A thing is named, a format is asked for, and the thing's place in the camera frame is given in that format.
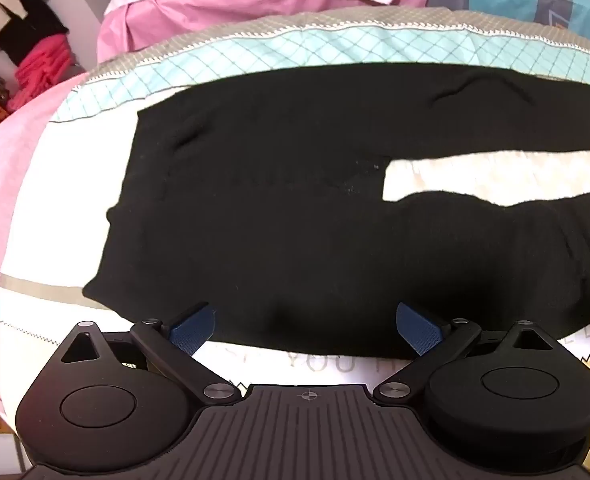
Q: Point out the black pants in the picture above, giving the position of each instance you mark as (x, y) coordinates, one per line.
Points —
(295, 210)

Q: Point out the pink-red clothes pile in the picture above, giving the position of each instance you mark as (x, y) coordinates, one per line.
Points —
(42, 70)

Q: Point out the pink bedsheet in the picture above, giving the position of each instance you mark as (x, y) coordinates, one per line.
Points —
(10, 200)

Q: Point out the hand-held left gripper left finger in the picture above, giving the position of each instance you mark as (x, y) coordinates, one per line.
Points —
(191, 329)

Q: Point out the teal and beige patterned quilt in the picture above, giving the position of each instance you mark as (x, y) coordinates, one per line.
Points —
(65, 210)

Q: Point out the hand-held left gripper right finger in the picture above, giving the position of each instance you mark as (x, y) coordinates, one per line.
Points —
(419, 330)

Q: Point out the pink and blue pillow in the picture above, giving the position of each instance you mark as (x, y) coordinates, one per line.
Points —
(235, 5)

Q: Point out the black hanging clothes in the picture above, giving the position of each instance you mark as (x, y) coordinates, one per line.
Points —
(35, 5)

